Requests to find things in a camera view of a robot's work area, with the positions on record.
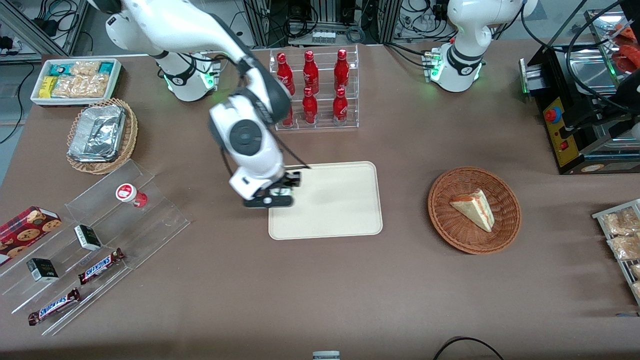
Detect Snickers bar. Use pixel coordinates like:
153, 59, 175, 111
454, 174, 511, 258
77, 248, 126, 286
27, 288, 81, 327

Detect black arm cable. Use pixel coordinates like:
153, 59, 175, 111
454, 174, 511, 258
274, 131, 312, 170

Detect round brown wicker basket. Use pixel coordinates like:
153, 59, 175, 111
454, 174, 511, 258
427, 166, 522, 256

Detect red lid yogurt cup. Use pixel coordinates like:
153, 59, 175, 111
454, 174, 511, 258
115, 183, 149, 209

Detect small clear snack bag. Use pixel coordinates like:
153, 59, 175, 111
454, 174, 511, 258
70, 60, 102, 77

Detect aluminium frame rack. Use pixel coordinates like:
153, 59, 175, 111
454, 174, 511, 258
243, 0, 398, 47

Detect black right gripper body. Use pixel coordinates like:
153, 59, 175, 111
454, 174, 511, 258
228, 167, 287, 201

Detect red cookie box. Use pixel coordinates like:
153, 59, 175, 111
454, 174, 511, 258
0, 205, 63, 267

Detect tray of snack bags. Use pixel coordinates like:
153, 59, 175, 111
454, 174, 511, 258
592, 198, 640, 307

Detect cream plastic tray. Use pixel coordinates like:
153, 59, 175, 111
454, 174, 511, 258
268, 160, 384, 241

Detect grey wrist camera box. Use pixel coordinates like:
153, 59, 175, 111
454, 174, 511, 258
243, 194, 295, 209

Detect small black box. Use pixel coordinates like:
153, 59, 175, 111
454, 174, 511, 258
26, 258, 60, 283
74, 224, 103, 252

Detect clear acrylic bottle rack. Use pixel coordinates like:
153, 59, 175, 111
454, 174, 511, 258
269, 44, 360, 132

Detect light wicker basket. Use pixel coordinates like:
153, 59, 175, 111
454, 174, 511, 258
66, 97, 139, 176

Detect silver foil containers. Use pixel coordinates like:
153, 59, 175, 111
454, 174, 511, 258
67, 104, 127, 163

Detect wrapped triangle sandwich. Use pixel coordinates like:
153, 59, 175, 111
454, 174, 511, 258
449, 188, 496, 233

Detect black machine with metal tray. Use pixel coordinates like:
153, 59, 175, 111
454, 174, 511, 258
518, 9, 640, 176

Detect yellow snack pack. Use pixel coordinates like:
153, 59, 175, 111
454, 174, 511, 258
38, 75, 59, 100

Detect clear acrylic stepped shelf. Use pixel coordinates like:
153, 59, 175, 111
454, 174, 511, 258
0, 159, 191, 337

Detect white plastic snack bin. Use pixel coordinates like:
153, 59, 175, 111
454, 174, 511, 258
30, 58, 123, 108

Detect large clear snack bag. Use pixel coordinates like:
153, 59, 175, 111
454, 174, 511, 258
51, 74, 111, 99

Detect black looped cable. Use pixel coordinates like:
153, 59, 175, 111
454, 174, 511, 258
432, 336, 507, 360

